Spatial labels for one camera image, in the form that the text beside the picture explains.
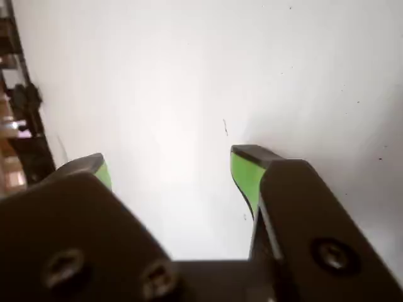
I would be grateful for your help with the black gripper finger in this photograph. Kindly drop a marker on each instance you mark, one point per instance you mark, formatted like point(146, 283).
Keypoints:
point(63, 236)
point(315, 236)

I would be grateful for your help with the dark furniture beside table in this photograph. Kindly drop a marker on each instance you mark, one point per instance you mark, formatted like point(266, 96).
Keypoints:
point(28, 126)

